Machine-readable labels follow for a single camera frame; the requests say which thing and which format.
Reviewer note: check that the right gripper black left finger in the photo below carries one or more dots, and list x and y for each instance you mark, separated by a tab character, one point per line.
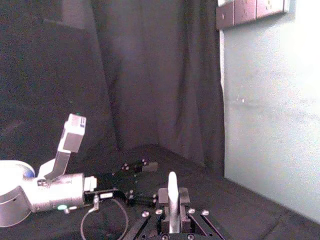
163	196

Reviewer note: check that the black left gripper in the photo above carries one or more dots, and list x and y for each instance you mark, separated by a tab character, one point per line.
110	183

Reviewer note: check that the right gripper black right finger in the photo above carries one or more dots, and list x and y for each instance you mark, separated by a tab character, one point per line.
184	196

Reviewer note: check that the black cloth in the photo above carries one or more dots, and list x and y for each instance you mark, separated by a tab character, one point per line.
150	75

